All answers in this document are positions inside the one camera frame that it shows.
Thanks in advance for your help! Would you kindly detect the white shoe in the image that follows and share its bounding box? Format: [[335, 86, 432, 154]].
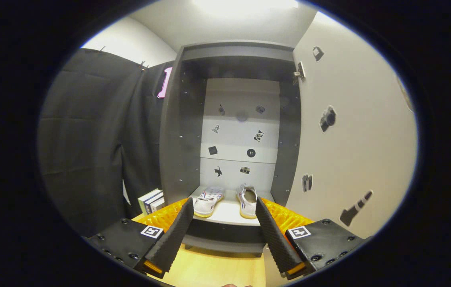
[[193, 187, 225, 218], [236, 184, 258, 219]]

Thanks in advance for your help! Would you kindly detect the metal door hinge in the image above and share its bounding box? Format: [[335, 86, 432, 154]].
[[293, 62, 306, 84]]

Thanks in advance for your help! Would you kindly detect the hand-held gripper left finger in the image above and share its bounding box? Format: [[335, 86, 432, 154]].
[[89, 197, 195, 279]]

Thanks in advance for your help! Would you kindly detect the beige shoe cabinet door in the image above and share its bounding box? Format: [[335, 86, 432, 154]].
[[263, 11, 418, 287]]

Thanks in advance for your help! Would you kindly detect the black backdrop cloth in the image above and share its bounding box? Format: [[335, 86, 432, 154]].
[[37, 48, 174, 240]]

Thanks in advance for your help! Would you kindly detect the white cover book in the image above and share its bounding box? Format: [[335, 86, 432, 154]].
[[150, 196, 166, 214]]

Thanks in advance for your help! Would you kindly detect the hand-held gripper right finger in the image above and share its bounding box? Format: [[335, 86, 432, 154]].
[[255, 196, 374, 281]]

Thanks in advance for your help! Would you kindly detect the blue spine book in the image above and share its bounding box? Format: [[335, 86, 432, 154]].
[[144, 192, 164, 214]]

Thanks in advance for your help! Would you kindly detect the large ceiling light panel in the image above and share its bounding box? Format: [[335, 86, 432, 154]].
[[193, 0, 299, 18]]

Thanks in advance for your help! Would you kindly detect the green spine book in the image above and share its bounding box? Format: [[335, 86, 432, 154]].
[[138, 189, 162, 214]]

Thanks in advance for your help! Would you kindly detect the light cabinet shelf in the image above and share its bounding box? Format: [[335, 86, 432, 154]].
[[189, 185, 276, 227]]

